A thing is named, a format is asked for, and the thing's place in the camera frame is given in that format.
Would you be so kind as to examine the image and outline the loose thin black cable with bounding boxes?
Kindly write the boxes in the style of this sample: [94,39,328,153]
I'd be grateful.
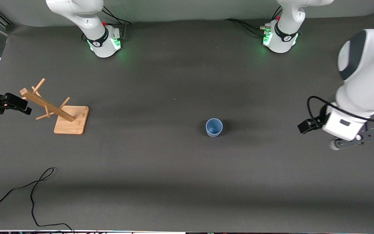
[0,167,75,233]

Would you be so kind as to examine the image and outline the wooden cup rack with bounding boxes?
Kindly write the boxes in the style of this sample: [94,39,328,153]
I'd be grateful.
[3,78,90,135]

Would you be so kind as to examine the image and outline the black right arm base cables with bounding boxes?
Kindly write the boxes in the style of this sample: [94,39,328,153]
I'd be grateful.
[81,6,132,42]

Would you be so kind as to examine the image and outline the black left arm base cables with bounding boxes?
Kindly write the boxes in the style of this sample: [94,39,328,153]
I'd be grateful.
[224,6,301,36]

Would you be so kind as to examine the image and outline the light blue plastic cup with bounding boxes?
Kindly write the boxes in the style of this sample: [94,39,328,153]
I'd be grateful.
[206,118,223,138]

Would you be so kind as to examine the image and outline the black arm base cables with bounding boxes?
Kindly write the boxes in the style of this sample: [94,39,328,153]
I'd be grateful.
[81,6,132,42]
[224,6,301,36]

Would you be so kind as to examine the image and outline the grey aluminium frame rail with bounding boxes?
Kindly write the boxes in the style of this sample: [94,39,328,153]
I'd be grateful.
[0,6,12,26]

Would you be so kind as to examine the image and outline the dark grey table mat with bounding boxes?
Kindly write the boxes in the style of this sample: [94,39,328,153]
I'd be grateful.
[0,13,374,233]

